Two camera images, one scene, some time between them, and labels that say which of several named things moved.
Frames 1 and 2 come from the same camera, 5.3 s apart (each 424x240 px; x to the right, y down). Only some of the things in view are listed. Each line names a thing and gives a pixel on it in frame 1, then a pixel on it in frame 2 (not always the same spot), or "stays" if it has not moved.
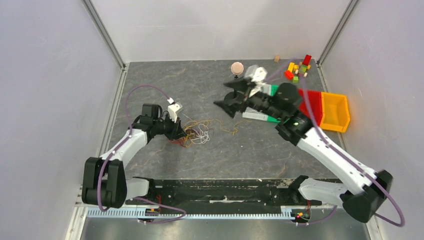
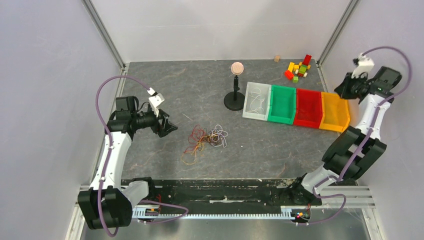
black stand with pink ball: [237, 68] stays
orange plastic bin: [336, 112] stays
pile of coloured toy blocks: [294, 70] stays
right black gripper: [245, 96] → [349, 88]
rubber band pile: [198, 131] → [215, 137]
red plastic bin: [315, 99] stays
